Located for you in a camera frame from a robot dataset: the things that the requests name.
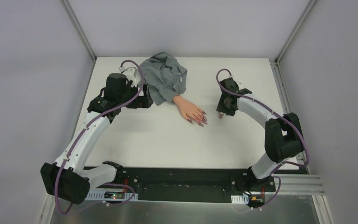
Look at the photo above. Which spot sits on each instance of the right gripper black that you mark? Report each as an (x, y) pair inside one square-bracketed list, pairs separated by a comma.
[(224, 105)]

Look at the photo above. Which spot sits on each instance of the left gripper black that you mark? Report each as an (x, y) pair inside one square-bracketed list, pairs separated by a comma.
[(146, 98)]

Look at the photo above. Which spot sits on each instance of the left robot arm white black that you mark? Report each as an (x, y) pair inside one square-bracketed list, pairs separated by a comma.
[(66, 177)]

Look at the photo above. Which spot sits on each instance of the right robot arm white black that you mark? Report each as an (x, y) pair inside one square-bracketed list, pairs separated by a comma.
[(283, 136)]

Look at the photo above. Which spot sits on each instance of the mannequin hand with painted nails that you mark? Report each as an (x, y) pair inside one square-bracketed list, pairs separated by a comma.
[(189, 111)]

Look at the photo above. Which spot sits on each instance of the grey shirt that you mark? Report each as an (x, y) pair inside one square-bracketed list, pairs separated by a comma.
[(165, 76)]

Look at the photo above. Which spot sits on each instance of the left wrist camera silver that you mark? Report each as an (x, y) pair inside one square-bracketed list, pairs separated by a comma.
[(133, 76)]

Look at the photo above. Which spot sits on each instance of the right aluminium frame post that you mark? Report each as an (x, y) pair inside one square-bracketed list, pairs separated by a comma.
[(294, 32)]

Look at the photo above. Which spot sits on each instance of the aluminium frame post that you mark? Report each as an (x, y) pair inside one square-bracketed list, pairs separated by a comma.
[(78, 28), (294, 32)]

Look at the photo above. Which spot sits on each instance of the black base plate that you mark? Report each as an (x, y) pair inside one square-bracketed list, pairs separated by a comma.
[(191, 185)]

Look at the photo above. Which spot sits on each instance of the left aluminium frame post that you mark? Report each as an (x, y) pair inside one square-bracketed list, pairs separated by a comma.
[(78, 28)]

